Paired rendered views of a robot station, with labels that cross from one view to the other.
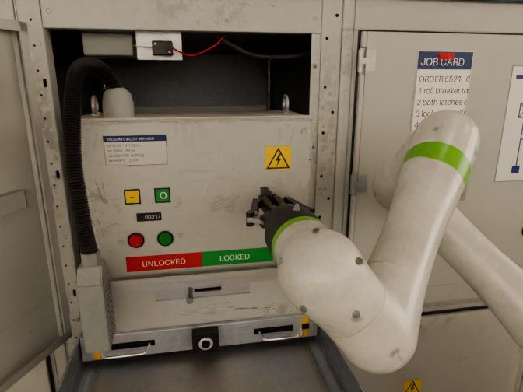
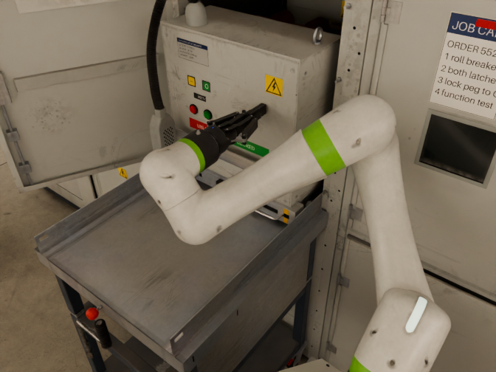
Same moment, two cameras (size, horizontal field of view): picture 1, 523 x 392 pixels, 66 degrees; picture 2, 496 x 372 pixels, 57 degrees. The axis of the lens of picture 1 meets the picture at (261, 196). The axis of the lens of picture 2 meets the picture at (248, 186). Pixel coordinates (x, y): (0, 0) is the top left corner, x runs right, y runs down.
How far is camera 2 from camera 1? 90 cm
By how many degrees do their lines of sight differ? 48
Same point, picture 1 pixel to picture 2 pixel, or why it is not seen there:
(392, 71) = (418, 27)
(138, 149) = (193, 51)
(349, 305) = (154, 194)
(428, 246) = (245, 193)
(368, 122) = (386, 73)
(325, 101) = (353, 41)
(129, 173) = (190, 65)
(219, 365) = not seen: hidden behind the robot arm
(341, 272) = (148, 176)
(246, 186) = (252, 98)
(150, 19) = not seen: outside the picture
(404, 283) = (208, 204)
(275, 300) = not seen: hidden behind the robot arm
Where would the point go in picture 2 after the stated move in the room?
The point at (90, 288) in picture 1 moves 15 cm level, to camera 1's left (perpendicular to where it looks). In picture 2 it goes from (154, 128) to (130, 111)
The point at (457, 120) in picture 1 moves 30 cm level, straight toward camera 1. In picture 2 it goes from (354, 111) to (206, 134)
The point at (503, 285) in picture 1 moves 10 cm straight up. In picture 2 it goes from (379, 266) to (387, 232)
